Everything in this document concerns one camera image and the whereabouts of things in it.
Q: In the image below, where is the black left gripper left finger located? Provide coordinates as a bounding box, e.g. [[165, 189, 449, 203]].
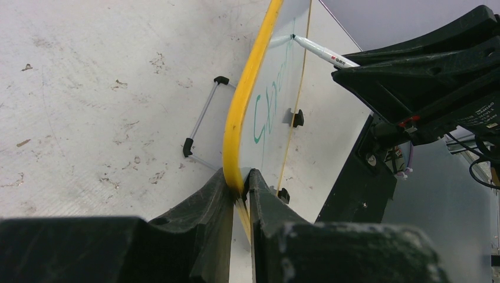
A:
[[1, 171, 233, 282]]

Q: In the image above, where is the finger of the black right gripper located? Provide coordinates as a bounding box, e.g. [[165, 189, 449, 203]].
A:
[[332, 5, 499, 124]]

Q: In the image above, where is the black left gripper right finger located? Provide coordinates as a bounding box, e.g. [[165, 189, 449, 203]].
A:
[[248, 169, 449, 282]]

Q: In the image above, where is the yellow framed whiteboard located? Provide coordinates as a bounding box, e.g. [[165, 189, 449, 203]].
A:
[[222, 1, 370, 222]]

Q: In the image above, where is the white green whiteboard marker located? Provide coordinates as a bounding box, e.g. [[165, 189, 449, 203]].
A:
[[291, 34, 360, 70]]

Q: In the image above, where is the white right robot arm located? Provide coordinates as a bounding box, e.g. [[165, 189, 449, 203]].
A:
[[331, 5, 499, 164]]

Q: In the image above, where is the whiteboard metal stand leg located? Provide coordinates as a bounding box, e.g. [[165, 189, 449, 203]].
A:
[[182, 76, 236, 171]]

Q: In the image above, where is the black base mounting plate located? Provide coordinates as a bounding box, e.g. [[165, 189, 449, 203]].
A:
[[315, 114, 397, 223]]

